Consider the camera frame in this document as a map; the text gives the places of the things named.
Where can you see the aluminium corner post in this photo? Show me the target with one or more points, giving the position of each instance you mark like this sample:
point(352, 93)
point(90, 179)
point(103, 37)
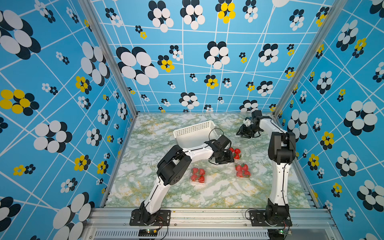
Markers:
point(335, 11)
point(103, 43)

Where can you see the green circuit board left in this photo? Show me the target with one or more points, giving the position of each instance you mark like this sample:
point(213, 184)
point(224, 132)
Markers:
point(148, 233)

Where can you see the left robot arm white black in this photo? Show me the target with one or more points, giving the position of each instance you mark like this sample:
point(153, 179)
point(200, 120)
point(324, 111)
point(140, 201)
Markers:
point(174, 165)

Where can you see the left aluminium corner post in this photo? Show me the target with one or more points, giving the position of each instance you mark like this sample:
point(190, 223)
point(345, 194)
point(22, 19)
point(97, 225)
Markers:
point(103, 43)

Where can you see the white perforated plastic basket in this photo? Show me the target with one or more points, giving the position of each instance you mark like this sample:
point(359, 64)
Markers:
point(195, 135)

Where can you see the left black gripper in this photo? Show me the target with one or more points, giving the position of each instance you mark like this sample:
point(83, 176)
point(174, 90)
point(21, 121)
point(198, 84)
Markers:
point(229, 158)

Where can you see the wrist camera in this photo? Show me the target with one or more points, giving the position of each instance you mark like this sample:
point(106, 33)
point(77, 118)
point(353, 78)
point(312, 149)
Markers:
point(223, 142)
point(248, 122)

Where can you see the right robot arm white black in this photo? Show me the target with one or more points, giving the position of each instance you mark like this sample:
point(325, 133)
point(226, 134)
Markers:
point(282, 153)

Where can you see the right aluminium corner post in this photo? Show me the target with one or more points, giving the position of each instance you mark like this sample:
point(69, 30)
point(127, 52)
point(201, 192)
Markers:
point(335, 11)

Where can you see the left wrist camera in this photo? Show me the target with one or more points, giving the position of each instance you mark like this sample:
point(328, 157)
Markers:
point(223, 142)

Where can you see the circuit board right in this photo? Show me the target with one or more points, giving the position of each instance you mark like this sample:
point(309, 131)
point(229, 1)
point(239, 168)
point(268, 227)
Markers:
point(279, 234)

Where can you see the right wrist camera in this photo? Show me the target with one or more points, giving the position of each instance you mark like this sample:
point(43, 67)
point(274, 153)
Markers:
point(248, 122)

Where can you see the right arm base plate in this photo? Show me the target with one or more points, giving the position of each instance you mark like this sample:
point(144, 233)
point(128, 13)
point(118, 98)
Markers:
point(260, 218)

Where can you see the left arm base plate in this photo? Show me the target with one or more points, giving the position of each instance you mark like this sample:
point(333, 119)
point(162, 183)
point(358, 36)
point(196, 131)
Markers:
point(143, 218)

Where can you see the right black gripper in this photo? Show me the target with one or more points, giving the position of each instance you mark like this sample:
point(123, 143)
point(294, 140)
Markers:
point(242, 133)

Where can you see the aluminium front frame rail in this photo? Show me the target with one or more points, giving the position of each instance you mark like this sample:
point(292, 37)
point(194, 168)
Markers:
point(209, 224)

